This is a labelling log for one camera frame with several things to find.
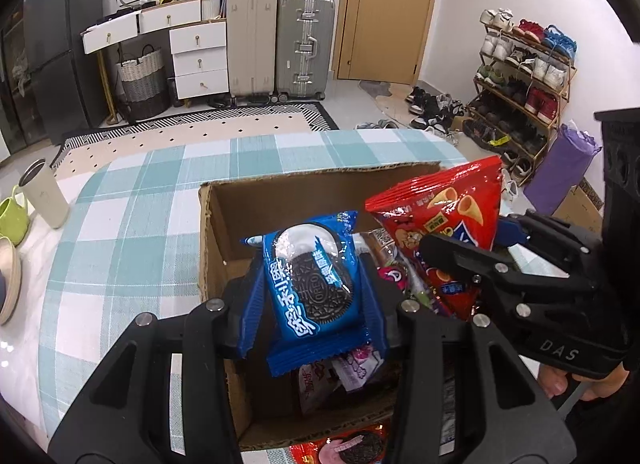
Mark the black white patterned rug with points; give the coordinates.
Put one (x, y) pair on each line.
(200, 136)

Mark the white desk with drawers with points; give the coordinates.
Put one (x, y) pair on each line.
(197, 56)

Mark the purple bag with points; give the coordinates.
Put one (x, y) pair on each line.
(560, 169)

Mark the printed brown carton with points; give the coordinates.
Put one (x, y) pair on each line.
(582, 204)

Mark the black refrigerator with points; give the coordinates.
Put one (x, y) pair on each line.
(65, 39)

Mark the rows of assorted shoes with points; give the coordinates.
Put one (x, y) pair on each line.
(535, 69)

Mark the green mug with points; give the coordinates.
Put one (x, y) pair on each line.
(12, 216)

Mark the red cone snack packet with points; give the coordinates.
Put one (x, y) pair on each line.
(450, 204)

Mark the wooden door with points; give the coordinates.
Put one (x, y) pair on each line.
(387, 14)

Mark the brown cardboard box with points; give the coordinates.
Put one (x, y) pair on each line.
(300, 194)

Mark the dark glass cabinet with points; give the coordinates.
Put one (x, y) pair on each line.
(12, 79)

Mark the silver suitcase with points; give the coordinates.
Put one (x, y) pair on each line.
(305, 46)

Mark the white pink snack packet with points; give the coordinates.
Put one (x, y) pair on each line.
(320, 384)

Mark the woven laundry basket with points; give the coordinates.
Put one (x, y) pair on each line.
(144, 86)

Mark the teal checkered tablecloth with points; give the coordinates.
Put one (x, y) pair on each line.
(140, 224)

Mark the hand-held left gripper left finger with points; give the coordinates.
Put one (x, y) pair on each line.
(252, 304)

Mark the beige suitcase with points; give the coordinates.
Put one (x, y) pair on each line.
(252, 44)

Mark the metal shoe rack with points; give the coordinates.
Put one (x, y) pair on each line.
(562, 94)

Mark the scattered dark shoes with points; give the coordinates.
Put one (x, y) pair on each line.
(430, 109)

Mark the person's right hand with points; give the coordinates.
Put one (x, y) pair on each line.
(552, 384)

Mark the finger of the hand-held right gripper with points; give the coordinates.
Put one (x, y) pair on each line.
(475, 264)
(540, 234)

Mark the blue cookie packet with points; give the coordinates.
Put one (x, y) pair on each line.
(310, 284)

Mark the cream tumbler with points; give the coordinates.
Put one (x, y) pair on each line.
(45, 196)

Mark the beige bowl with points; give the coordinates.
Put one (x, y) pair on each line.
(11, 279)

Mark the grey floor mat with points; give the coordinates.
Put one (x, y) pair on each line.
(376, 88)

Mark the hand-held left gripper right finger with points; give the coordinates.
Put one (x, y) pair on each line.
(372, 304)

